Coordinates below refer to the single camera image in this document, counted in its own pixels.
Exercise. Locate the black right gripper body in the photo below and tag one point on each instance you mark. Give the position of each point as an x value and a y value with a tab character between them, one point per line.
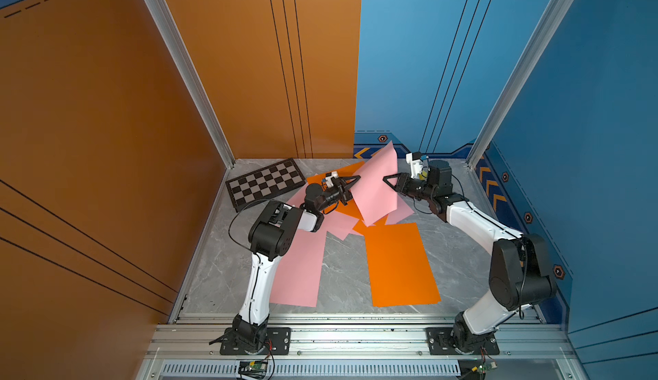
418	189

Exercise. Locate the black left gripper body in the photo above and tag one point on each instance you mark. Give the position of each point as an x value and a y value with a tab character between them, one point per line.
331	197

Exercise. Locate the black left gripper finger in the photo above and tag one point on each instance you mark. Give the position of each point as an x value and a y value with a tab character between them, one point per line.
347	181
345	198

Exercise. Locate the large orange paper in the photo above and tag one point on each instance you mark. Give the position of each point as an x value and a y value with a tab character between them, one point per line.
398	266

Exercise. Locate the large curved pink paper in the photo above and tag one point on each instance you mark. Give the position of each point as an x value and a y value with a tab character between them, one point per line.
297	279

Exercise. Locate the pink paper underneath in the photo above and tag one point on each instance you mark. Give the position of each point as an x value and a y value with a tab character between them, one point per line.
340	224

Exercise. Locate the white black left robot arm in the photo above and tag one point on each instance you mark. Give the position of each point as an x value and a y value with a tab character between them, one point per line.
270	238

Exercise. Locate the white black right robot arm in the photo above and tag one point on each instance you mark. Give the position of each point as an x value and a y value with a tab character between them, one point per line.
520	274

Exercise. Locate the black grey chessboard case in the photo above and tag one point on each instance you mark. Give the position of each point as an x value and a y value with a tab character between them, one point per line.
269	182

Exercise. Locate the right green circuit board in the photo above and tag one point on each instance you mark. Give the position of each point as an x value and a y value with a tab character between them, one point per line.
472	370

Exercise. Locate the green circuit board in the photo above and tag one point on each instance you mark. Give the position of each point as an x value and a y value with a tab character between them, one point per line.
253	369
472	370

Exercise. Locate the left green circuit board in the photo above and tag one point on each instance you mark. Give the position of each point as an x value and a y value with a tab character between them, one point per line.
253	369

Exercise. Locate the ventilation grille strip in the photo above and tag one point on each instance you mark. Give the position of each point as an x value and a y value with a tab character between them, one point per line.
321	368

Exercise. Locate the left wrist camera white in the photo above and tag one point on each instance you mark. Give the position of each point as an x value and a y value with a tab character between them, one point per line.
329	179

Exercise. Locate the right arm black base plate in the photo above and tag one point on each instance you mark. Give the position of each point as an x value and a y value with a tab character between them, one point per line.
437	340

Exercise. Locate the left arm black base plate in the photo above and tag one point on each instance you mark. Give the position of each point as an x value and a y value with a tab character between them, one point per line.
277	342

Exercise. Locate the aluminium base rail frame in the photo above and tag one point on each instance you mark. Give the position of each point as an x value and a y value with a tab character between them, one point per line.
529	348

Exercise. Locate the right aluminium corner post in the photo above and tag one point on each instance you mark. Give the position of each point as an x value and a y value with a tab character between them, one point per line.
548	24

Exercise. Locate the aluminium corner post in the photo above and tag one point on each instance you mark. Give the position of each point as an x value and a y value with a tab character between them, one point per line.
172	37
548	24

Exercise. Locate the left aluminium corner post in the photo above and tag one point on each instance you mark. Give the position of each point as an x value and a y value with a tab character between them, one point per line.
172	37

